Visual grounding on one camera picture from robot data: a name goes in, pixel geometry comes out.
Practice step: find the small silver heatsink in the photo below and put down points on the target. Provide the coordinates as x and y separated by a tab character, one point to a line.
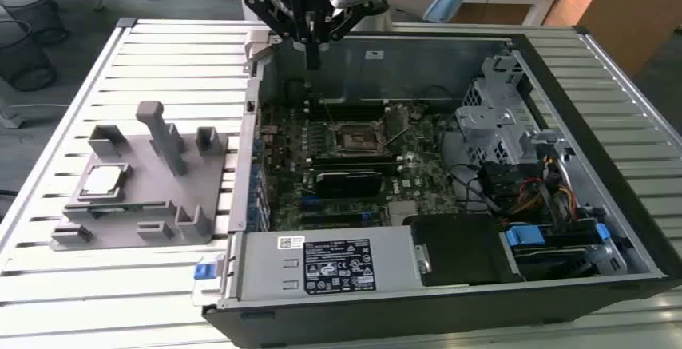
405	211

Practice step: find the grey plastic parts rack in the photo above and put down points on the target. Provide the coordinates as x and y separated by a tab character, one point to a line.
202	189

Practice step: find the black graphics card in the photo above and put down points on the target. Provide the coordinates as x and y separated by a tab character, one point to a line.
346	184

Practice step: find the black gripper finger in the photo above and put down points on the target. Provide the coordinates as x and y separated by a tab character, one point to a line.
257	5
354	21

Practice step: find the blue disk carrier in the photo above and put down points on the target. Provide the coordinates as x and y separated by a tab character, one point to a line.
525	236

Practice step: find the brown wooden cabinet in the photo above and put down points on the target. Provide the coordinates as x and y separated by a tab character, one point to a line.
634	13

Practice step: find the grey metal stand foot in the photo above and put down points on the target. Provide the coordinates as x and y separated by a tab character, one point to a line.
11	119

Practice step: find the green motherboard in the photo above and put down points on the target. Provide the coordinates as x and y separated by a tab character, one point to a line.
426	153

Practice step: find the black open PC case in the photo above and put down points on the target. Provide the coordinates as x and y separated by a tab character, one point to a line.
373	325

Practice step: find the silver metal drive cage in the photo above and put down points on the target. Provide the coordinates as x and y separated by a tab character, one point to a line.
490	121

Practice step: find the silver square CPU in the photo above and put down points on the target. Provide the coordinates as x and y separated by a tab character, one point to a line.
105	179

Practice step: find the black RAM slot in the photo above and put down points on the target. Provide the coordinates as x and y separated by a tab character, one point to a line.
346	115
352	160
346	106
352	168

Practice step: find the black plastic shroud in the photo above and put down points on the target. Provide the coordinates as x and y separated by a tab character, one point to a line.
458	249

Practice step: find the silver power supply with label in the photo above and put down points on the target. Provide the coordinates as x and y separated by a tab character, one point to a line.
261	265

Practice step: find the green RAM stick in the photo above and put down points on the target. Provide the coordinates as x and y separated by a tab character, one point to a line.
135	206

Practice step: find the thin metal locking lever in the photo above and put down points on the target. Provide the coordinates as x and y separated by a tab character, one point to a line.
330	113
400	136

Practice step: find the blue case latch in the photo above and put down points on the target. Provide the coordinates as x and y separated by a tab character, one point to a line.
205	272

